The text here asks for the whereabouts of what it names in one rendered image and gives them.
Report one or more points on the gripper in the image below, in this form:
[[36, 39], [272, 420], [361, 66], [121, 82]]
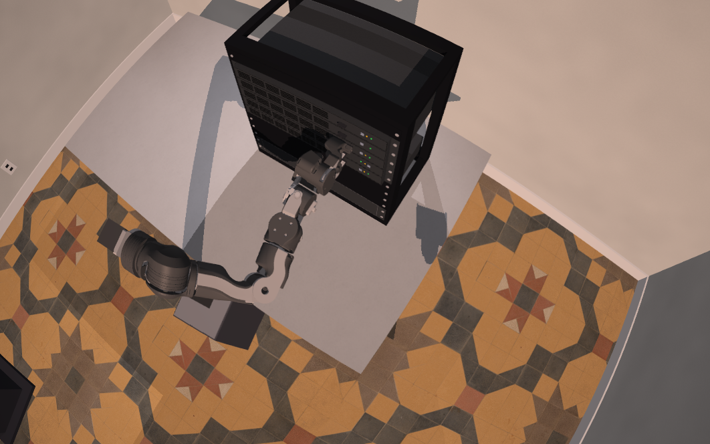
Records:
[[311, 172]]

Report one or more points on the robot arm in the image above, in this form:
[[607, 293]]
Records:
[[169, 268]]

